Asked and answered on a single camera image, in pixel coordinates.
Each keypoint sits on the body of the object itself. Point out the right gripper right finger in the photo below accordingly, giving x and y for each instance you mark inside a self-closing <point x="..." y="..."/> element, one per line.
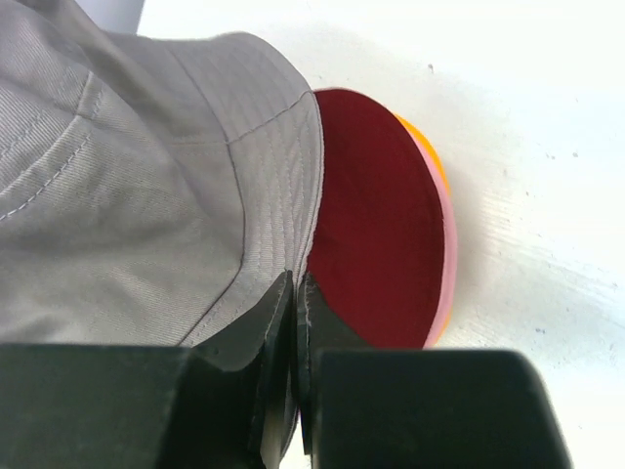
<point x="317" y="328"/>

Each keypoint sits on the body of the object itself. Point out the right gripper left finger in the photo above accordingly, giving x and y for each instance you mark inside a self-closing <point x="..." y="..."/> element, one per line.
<point x="242" y="385"/>

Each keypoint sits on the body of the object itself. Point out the dark red bucket hat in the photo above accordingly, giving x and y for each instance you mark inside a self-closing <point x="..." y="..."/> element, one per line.
<point x="328" y="243"/>

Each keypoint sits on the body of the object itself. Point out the pink bucket hat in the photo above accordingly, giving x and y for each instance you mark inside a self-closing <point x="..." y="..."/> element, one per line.
<point x="397" y="274"/>

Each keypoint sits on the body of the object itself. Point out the grey bucket hat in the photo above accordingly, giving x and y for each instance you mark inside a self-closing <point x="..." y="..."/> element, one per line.
<point x="151" y="190"/>

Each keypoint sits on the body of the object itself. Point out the yellow bucket hat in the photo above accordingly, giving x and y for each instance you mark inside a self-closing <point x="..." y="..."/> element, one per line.
<point x="450" y="253"/>

